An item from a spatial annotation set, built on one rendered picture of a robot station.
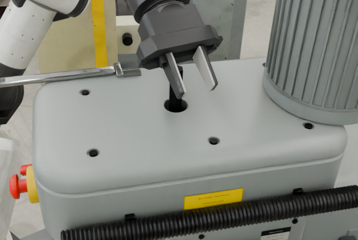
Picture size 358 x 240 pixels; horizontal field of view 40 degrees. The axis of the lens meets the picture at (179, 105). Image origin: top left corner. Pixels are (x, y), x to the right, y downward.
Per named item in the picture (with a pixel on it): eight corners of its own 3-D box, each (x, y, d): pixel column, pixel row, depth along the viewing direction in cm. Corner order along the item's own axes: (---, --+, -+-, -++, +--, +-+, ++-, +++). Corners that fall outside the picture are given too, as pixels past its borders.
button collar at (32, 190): (31, 211, 80) (25, 185, 77) (31, 184, 85) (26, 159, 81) (44, 209, 81) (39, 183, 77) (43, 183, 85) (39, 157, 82)
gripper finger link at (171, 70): (181, 100, 69) (165, 62, 71) (187, 90, 66) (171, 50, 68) (171, 103, 69) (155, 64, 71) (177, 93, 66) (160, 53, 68)
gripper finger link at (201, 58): (214, 83, 68) (197, 45, 70) (208, 93, 71) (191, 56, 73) (225, 80, 69) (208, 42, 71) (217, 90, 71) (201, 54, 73)
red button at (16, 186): (11, 205, 80) (7, 188, 77) (12, 187, 83) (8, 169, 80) (32, 202, 80) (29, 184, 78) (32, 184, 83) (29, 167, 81)
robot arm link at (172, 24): (210, 62, 77) (181, -1, 81) (230, 28, 69) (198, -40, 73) (134, 80, 73) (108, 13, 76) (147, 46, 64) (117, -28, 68)
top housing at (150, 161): (45, 261, 73) (29, 184, 63) (43, 144, 93) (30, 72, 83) (338, 213, 82) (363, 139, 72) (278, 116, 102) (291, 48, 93)
